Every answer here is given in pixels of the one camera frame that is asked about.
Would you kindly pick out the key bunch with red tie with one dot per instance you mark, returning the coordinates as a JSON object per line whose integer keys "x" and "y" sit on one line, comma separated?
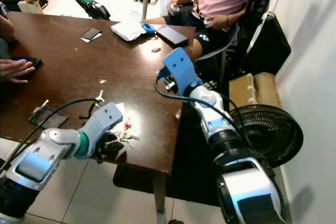
{"x": 128, "y": 129}

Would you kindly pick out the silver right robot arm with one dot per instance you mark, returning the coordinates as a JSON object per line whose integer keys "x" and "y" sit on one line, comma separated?
{"x": 212, "y": 124}

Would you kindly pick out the bare hand of bystander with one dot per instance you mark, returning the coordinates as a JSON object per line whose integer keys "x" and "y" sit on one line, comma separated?
{"x": 14, "y": 71}

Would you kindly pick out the small silver metal piece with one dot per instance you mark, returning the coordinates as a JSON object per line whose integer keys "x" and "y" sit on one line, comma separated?
{"x": 155, "y": 50}

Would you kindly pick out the large black tablet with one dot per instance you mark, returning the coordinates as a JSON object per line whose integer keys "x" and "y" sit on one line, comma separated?
{"x": 171, "y": 35}

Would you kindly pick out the small blue plastic object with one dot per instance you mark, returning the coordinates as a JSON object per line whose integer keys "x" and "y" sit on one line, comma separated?
{"x": 147, "y": 28}

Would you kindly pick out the white tissue packet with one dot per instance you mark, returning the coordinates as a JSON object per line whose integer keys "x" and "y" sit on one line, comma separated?
{"x": 128, "y": 29}

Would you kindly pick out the black framed card holder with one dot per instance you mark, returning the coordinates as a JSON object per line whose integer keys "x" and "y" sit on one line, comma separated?
{"x": 48, "y": 116}

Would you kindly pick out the brown cardboard box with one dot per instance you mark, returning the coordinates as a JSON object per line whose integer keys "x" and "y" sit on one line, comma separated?
{"x": 268, "y": 87}
{"x": 241, "y": 90}

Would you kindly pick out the small silver can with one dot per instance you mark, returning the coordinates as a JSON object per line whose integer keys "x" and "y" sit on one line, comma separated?
{"x": 174, "y": 9}

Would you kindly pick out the dark brown wooden table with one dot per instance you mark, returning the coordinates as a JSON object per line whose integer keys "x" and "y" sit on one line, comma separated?
{"x": 84, "y": 72}

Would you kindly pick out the white plastic bag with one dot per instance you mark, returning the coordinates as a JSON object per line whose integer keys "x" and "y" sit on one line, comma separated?
{"x": 164, "y": 1}

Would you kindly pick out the black bag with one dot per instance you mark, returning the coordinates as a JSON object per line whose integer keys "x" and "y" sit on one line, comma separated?
{"x": 268, "y": 45}

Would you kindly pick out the green and black machine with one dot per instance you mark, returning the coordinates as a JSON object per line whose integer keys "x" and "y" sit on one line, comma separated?
{"x": 92, "y": 6}

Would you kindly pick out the black device with blue light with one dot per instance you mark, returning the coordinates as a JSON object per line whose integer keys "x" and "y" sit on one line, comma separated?
{"x": 34, "y": 61}

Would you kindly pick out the black floor fan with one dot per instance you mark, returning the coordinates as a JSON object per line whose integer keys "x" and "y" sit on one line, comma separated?
{"x": 275, "y": 132}

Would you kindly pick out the black office chair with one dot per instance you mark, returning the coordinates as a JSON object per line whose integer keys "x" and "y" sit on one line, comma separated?
{"x": 262, "y": 3}

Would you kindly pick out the small open cardboard box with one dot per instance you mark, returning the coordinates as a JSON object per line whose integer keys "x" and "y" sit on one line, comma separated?
{"x": 30, "y": 5}

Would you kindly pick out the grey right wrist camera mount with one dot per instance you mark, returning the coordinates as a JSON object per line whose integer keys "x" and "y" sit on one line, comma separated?
{"x": 181, "y": 69}

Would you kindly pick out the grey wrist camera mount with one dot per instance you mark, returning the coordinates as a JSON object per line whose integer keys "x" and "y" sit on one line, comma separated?
{"x": 102, "y": 121}
{"x": 181, "y": 69}

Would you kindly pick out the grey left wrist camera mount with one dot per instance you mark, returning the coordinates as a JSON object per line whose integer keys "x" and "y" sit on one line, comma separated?
{"x": 102, "y": 121}

